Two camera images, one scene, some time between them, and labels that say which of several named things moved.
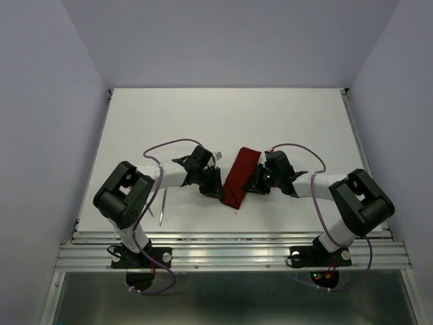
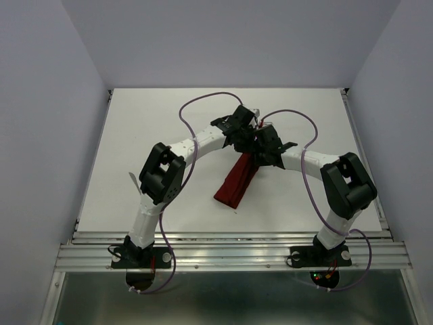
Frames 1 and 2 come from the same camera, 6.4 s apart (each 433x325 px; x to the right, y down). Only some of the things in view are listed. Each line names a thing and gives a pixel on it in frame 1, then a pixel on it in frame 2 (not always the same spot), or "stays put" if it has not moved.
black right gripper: (254, 185) to (260, 160)
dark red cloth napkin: (239, 177) stays put
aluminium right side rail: (360, 145) stays put
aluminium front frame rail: (231, 249) stays put
